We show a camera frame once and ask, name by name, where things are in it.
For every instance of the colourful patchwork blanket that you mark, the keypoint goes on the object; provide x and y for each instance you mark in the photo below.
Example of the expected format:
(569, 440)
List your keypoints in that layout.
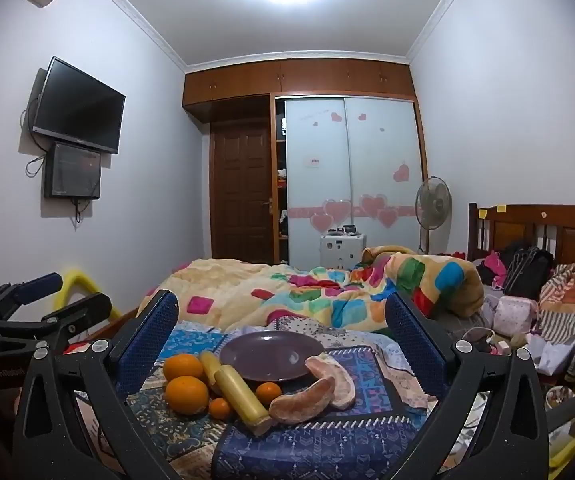
(287, 290)

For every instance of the pink pouch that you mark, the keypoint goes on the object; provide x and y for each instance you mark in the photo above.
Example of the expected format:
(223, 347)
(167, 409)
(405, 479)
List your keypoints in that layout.
(516, 314)

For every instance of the yellow foam tube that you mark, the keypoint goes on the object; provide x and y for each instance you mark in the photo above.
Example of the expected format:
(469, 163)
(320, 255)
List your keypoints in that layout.
(75, 285)

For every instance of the blue patterned cloth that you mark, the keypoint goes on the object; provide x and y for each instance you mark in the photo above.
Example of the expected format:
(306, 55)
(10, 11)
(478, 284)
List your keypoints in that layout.
(317, 445)

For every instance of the black bag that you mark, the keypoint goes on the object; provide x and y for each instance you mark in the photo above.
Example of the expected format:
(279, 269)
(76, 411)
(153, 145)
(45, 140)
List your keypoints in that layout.
(527, 272)

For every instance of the standing fan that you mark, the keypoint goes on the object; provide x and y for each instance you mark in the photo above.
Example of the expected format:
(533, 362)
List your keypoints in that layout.
(433, 201)

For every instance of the wall-mounted black television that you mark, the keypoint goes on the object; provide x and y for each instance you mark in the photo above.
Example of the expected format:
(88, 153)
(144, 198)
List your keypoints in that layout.
(80, 105)

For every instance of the short sugarcane piece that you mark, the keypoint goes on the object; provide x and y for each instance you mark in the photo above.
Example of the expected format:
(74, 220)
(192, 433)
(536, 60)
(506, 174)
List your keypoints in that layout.
(209, 366)

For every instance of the brown wooden door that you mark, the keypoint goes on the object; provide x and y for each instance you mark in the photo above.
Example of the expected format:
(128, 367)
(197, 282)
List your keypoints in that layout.
(241, 195)

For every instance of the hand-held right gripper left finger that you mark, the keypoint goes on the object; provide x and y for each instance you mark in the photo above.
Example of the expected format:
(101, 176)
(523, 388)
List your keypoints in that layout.
(147, 340)

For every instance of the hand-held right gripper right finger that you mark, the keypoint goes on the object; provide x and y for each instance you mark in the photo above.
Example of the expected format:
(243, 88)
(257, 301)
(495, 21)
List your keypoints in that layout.
(412, 336)

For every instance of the wardrobe with heart stickers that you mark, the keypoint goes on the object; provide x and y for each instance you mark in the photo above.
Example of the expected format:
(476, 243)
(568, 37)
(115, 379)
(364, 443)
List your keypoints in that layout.
(357, 160)

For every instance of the striped bag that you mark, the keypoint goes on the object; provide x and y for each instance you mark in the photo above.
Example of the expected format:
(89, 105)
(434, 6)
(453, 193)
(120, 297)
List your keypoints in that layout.
(562, 300)

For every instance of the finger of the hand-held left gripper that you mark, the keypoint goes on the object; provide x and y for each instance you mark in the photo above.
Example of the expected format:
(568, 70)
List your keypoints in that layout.
(85, 307)
(42, 283)

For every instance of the small black wall monitor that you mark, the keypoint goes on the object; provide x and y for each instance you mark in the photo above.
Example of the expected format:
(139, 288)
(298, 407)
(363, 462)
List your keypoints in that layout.
(72, 171)

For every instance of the wooden bed headboard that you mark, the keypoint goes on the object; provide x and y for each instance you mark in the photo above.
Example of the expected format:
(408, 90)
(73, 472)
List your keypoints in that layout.
(567, 230)

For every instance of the long sugarcane piece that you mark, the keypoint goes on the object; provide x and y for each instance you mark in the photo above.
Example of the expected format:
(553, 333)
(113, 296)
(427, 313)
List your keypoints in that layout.
(242, 396)

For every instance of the peeled pomelo segment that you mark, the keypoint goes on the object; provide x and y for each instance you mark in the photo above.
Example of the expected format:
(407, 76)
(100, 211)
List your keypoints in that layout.
(300, 405)
(337, 380)

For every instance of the small mandarin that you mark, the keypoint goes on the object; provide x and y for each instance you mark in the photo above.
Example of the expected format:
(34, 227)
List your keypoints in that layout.
(220, 408)
(268, 393)

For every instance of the pink clothing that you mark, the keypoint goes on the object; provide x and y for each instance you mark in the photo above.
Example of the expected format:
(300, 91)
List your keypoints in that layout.
(493, 265)

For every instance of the white cup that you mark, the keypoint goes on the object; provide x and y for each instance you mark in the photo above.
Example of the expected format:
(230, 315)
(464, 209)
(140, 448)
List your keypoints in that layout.
(559, 397)

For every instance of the large orange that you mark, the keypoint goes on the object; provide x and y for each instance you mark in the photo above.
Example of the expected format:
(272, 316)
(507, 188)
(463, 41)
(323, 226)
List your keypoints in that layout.
(186, 395)
(183, 367)

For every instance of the purple plate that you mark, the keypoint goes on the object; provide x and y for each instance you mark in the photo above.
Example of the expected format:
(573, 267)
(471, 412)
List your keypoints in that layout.
(271, 356)

